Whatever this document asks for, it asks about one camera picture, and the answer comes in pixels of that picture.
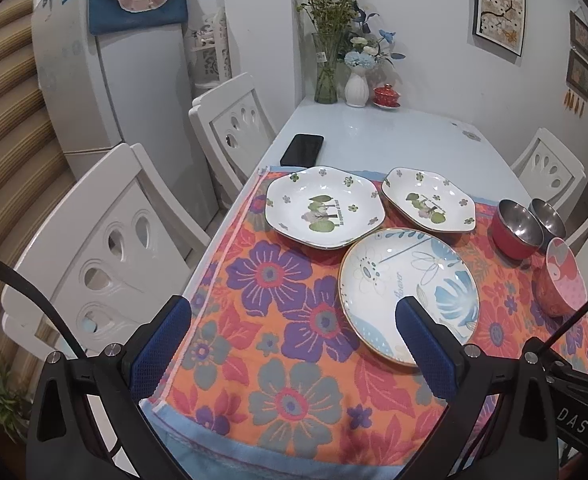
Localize pink patterned ceramic bowl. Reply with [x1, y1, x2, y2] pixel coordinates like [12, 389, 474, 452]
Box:
[534, 237, 588, 318]

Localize grey steel bowl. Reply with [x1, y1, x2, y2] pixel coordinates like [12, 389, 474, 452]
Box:
[528, 198, 567, 252]

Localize red steel-lined bowl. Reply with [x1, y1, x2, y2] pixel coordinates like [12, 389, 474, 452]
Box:
[490, 198, 544, 260]

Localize round blue sunflower plate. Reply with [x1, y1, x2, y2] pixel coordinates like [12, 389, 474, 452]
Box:
[337, 228, 480, 367]

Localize small octagonal floral plate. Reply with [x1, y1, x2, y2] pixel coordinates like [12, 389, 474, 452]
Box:
[382, 168, 476, 233]

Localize large octagonal floral plate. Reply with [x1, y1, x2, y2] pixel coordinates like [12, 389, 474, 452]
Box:
[265, 166, 386, 250]

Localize green potted plant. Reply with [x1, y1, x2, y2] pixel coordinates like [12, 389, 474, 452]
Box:
[0, 359, 32, 443]

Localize near left white chair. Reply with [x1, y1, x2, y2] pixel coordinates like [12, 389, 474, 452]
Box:
[14, 144, 210, 356]

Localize orange floral table cloth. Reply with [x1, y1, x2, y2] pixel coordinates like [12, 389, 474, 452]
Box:
[141, 164, 588, 480]

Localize far right white chair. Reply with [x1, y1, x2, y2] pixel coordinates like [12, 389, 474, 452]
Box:
[510, 128, 586, 208]

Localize orange hanging tassels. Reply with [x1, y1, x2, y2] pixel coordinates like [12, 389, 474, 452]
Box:
[564, 89, 586, 117]

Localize lower small framed picture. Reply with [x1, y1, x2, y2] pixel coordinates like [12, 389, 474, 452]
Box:
[566, 50, 588, 99]

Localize small framed picture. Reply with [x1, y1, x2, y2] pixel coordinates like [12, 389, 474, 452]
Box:
[566, 50, 588, 99]
[569, 11, 588, 61]

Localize far left white chair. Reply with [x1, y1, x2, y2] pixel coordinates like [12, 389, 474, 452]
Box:
[189, 73, 277, 200]

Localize white refrigerator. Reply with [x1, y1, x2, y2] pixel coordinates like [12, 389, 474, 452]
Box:
[32, 0, 219, 228]

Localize black smartphone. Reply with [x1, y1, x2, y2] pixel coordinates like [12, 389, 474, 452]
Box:
[280, 133, 324, 168]

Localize upper small framed picture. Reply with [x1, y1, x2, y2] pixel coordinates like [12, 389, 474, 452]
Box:
[569, 11, 588, 61]

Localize large framed floral picture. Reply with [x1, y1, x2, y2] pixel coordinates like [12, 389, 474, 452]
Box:
[474, 0, 526, 56]

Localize white carved shelf rack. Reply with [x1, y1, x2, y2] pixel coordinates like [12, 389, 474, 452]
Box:
[190, 6, 233, 96]

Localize white ribbed flower vase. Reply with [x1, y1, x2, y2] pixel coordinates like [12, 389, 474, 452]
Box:
[341, 0, 405, 108]

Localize green glass flower vase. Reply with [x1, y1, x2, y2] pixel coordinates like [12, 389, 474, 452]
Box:
[297, 0, 356, 104]

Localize black cable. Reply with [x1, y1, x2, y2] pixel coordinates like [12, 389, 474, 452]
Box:
[0, 246, 88, 361]

